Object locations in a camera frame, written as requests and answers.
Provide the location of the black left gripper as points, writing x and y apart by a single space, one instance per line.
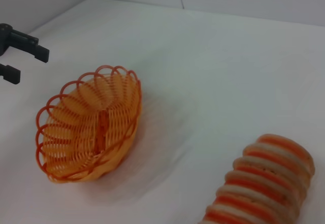
3 38

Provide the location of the orange and white striped bread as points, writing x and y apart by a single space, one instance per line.
264 178

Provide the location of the orange woven plastic basket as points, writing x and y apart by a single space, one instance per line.
83 122

